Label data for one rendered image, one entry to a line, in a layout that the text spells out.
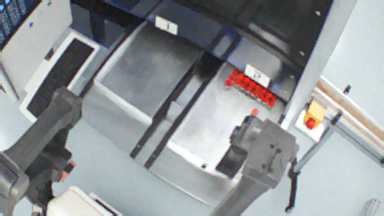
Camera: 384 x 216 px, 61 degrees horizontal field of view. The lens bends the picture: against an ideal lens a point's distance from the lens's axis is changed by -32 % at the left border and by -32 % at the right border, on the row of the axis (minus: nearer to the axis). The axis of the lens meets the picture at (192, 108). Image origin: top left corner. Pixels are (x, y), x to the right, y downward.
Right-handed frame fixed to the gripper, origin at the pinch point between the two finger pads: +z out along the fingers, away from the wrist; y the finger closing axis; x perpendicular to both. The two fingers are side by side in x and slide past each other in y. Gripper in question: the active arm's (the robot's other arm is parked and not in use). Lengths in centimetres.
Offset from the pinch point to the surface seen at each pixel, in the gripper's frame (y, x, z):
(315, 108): 28.6, -16.5, -16.4
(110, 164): 7, 55, 90
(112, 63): 11, 53, 1
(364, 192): 74, -98, 82
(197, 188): -8.7, 4.4, 3.0
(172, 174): -8.9, 13.5, 3.1
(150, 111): 4.7, 30.7, 1.5
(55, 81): -6, 73, 8
